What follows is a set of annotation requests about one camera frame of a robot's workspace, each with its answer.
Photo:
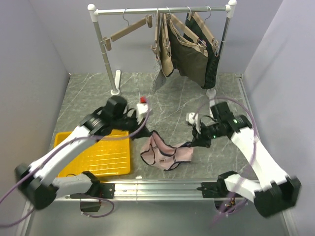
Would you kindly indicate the yellow plastic tray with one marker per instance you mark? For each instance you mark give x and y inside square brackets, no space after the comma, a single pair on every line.
[104,159]

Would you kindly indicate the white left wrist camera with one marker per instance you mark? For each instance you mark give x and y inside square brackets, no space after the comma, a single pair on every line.
[142,109]

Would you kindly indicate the grey striped hanging underwear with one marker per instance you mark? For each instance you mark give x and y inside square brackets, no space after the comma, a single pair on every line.
[159,76]

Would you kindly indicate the black dotted hanging underwear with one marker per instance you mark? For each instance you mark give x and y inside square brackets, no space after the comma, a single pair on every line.
[213,61]

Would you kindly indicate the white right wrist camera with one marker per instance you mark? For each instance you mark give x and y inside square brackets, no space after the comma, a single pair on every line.
[193,120]

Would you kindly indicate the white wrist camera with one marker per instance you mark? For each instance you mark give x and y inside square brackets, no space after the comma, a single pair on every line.
[142,109]
[193,120]

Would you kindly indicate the olive green hanging underwear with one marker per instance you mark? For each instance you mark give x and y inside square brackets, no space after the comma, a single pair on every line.
[187,57]

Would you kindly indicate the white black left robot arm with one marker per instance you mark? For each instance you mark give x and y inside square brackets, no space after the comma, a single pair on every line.
[39,181]

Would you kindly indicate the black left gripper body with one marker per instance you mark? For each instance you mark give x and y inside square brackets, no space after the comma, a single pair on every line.
[128,123]

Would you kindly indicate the white metal clothes rack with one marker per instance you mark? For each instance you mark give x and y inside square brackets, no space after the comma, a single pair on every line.
[95,13]

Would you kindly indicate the beige hanging underwear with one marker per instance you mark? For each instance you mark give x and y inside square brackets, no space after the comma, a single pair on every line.
[166,61]

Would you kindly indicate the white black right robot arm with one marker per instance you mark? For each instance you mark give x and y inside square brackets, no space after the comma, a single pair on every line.
[275,190]

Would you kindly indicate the aluminium mounting rail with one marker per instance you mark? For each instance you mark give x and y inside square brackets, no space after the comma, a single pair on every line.
[170,207]

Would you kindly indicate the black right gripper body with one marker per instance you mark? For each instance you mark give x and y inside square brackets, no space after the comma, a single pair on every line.
[207,132]

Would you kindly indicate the pink underwear navy trim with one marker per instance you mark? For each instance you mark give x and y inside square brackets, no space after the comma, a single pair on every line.
[156,153]

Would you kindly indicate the beige clip hanger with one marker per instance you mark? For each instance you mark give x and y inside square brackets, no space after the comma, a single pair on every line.
[128,30]

